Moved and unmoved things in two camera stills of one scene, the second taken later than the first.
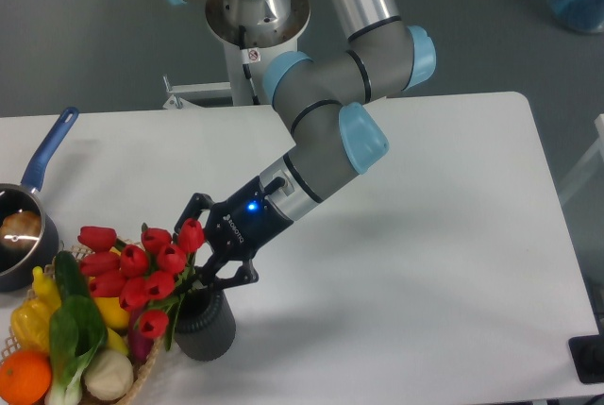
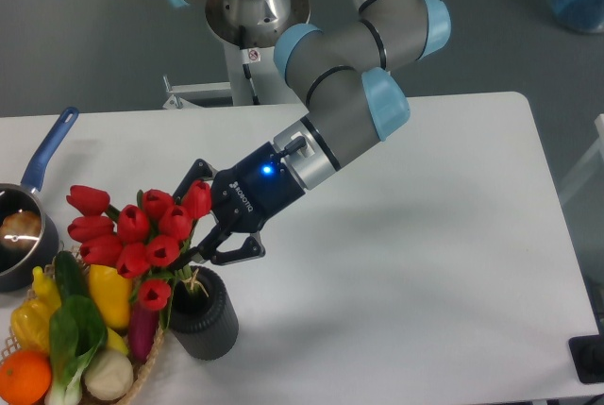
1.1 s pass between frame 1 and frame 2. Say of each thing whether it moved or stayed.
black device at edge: stayed
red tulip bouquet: moved
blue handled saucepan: stayed
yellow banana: stayed
